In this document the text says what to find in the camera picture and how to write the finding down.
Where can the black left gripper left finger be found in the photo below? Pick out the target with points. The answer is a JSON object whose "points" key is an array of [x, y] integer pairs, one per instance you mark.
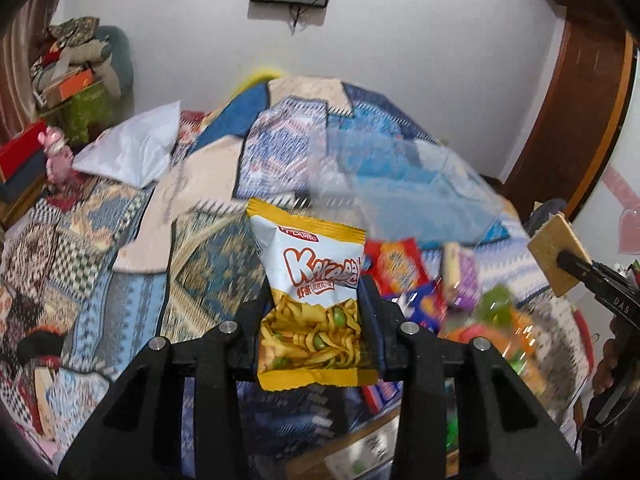
{"points": [[135, 432]]}

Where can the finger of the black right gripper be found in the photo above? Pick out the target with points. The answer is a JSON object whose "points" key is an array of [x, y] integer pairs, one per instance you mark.
{"points": [[578, 268]]}

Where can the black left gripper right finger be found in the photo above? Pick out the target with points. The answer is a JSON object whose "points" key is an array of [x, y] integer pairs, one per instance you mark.
{"points": [[504, 432]]}

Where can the square cracker pack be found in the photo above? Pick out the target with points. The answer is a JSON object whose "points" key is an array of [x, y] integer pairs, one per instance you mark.
{"points": [[556, 242]]}

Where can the clear bag fried balls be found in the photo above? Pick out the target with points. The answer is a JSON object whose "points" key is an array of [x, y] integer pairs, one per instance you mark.
{"points": [[517, 342]]}

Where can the green jelly cup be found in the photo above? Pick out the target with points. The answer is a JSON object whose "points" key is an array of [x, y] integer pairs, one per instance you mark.
{"points": [[495, 306]]}

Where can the purple rice cracker pack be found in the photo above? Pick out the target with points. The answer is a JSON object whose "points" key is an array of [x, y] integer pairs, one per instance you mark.
{"points": [[460, 283]]}

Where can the brown wafer pack white label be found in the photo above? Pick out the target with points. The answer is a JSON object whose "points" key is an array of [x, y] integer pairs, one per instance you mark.
{"points": [[364, 454]]}

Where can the blue round biscuit bag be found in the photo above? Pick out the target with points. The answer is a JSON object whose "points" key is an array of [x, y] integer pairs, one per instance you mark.
{"points": [[423, 306]]}

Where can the red spicy snack bag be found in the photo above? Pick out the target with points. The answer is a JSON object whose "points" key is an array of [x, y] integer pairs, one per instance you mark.
{"points": [[395, 267]]}

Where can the yellow white Kakaa snack bag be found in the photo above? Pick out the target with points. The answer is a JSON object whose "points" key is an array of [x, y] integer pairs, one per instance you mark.
{"points": [[313, 333]]}

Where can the right hand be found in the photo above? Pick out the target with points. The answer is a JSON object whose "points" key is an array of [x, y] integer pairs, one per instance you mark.
{"points": [[603, 376]]}

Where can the patchwork patterned bedspread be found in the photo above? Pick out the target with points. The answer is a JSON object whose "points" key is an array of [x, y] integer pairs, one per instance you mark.
{"points": [[83, 286]]}

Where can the clear plastic storage bin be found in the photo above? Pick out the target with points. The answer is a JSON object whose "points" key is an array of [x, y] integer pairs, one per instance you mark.
{"points": [[396, 188]]}

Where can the brown wooden door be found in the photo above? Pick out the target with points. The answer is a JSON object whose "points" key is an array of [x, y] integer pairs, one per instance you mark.
{"points": [[580, 118]]}

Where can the pink plush toy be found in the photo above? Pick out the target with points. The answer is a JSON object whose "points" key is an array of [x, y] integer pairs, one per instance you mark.
{"points": [[59, 155]]}

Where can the white pillow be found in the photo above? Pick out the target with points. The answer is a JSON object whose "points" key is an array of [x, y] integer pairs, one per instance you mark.
{"points": [[136, 152]]}

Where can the red box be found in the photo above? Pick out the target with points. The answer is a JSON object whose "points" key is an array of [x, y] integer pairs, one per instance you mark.
{"points": [[18, 151]]}

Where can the pile of clothes and boxes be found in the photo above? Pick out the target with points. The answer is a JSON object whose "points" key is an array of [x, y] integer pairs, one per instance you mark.
{"points": [[83, 83]]}

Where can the striped red curtain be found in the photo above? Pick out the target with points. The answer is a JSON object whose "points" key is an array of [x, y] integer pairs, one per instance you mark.
{"points": [[24, 25]]}

